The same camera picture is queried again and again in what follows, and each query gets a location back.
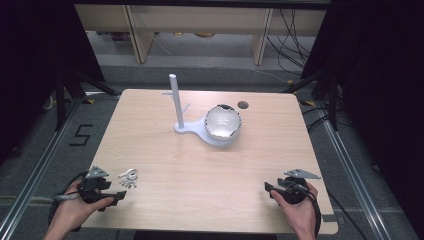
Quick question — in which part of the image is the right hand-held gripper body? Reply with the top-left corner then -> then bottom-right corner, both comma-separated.
275,168 -> 322,205

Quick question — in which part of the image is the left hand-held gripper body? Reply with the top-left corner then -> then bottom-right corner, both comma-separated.
77,165 -> 113,205

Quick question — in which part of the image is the white jewellery stand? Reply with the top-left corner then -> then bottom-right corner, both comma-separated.
161,73 -> 243,150

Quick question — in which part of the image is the person's right hand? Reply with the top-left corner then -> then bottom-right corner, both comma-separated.
269,181 -> 319,238

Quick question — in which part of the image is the person's left hand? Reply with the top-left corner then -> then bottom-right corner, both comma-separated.
49,181 -> 115,238

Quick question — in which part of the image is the silver bowl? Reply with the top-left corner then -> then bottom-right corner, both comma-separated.
203,103 -> 243,141

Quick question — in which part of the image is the black metal stand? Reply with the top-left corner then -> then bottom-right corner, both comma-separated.
282,68 -> 341,132
54,66 -> 120,132

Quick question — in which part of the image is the black curtain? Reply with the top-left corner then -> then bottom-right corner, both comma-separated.
0,0 -> 106,168
299,0 -> 424,239

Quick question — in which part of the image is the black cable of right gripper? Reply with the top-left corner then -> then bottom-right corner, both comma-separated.
298,184 -> 323,238

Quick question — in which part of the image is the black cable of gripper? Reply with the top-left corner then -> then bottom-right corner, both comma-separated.
47,170 -> 89,232
298,184 -> 323,238

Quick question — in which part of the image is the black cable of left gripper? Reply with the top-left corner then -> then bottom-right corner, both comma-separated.
47,170 -> 89,232

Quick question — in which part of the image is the aluminium floor rail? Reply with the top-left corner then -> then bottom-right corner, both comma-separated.
0,94 -> 88,240
318,108 -> 393,240

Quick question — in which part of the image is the white floor cable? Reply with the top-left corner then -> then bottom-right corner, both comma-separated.
245,66 -> 294,85

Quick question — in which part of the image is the bundle of black cables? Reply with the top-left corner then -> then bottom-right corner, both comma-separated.
265,8 -> 316,76

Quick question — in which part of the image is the light wooden shelf frame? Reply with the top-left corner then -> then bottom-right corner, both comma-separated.
74,4 -> 328,66

